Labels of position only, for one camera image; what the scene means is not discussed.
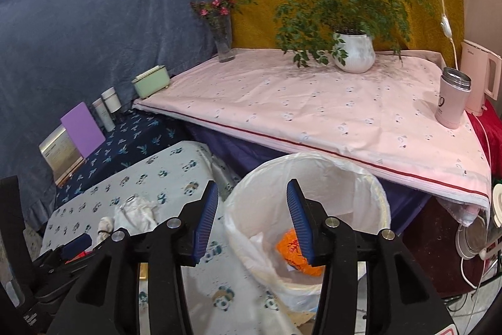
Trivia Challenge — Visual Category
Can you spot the orange plastic bag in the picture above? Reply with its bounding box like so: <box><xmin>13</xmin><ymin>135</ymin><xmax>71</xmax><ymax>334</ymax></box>
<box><xmin>276</xmin><ymin>229</ymin><xmax>324</xmax><ymax>277</ymax></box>

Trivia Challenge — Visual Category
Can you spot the red gold envelope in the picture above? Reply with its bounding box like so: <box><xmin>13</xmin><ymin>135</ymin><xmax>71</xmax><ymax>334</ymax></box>
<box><xmin>66</xmin><ymin>251</ymin><xmax>93</xmax><ymax>264</ymax></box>

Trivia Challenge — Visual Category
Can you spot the white sock cloth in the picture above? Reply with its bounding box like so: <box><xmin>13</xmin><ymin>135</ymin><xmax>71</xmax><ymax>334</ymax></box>
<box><xmin>96</xmin><ymin>217</ymin><xmax>114</xmax><ymax>245</ymax></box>

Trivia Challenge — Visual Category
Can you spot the white lined trash bin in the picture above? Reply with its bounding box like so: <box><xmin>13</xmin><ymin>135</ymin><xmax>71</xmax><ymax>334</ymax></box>
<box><xmin>224</xmin><ymin>153</ymin><xmax>391</xmax><ymax>312</ymax></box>

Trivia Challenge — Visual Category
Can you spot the panda print tablecloth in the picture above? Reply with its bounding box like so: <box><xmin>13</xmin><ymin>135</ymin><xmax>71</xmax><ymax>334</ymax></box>
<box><xmin>43</xmin><ymin>141</ymin><xmax>297</xmax><ymax>334</ymax></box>

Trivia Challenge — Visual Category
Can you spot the pink tablecloth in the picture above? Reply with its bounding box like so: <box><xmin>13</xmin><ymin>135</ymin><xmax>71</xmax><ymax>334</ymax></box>
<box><xmin>134</xmin><ymin>48</ymin><xmax>492</xmax><ymax>225</ymax></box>

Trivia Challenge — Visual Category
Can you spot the beige book box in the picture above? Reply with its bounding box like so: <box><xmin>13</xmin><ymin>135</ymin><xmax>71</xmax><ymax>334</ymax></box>
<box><xmin>39</xmin><ymin>125</ymin><xmax>84</xmax><ymax>187</ymax></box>

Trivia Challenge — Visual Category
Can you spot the mint green box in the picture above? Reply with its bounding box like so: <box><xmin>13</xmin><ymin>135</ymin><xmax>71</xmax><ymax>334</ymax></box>
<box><xmin>132</xmin><ymin>65</ymin><xmax>170</xmax><ymax>99</ymax></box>

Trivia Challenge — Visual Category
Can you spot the purple card box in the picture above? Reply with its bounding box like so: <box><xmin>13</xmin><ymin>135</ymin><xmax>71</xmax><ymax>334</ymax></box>
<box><xmin>61</xmin><ymin>102</ymin><xmax>105</xmax><ymax>158</ymax></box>

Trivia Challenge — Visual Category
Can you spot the white jar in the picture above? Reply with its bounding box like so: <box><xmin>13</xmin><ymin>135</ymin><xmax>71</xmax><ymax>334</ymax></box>
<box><xmin>101</xmin><ymin>87</ymin><xmax>122</xmax><ymax>114</ymax></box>

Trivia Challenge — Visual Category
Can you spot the white slim bottle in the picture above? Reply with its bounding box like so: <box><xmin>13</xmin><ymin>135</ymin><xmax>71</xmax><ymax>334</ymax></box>
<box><xmin>93</xmin><ymin>98</ymin><xmax>115</xmax><ymax>132</ymax></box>

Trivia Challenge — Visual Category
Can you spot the white ceramic plant pot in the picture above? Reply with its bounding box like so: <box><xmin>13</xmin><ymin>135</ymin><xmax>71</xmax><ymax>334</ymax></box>
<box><xmin>334</xmin><ymin>33</ymin><xmax>376</xmax><ymax>74</ymax></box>

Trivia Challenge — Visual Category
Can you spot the pink thermos cup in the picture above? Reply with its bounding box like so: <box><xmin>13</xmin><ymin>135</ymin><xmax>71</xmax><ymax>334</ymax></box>
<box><xmin>435</xmin><ymin>67</ymin><xmax>471</xmax><ymax>129</ymax></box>

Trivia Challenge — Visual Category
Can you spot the red cloth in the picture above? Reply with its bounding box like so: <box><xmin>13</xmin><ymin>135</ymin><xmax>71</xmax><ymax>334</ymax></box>
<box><xmin>467</xmin><ymin>99</ymin><xmax>502</xmax><ymax>180</ymax></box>

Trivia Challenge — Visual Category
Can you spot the glass vase with pink flowers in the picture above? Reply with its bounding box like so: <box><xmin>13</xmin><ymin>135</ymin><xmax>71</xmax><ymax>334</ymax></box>
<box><xmin>190</xmin><ymin>0</ymin><xmax>235</xmax><ymax>63</ymax></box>

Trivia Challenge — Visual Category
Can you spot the blue hanging cloth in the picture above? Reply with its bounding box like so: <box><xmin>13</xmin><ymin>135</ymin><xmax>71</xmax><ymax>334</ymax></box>
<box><xmin>1</xmin><ymin>0</ymin><xmax>216</xmax><ymax>229</ymax></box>

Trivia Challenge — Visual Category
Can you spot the pink electric kettle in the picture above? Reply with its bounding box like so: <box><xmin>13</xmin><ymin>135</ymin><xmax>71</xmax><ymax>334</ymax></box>
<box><xmin>460</xmin><ymin>40</ymin><xmax>501</xmax><ymax>116</ymax></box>

